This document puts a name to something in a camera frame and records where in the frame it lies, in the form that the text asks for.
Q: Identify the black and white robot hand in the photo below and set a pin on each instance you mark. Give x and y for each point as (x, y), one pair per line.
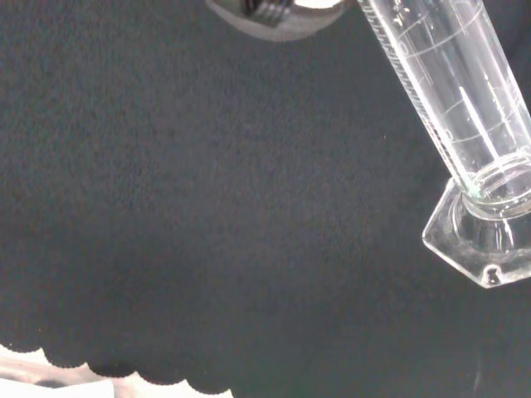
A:
(282, 29)

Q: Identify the black scalloped-edge cloth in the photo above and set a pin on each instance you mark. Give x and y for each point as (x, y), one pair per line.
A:
(207, 207)

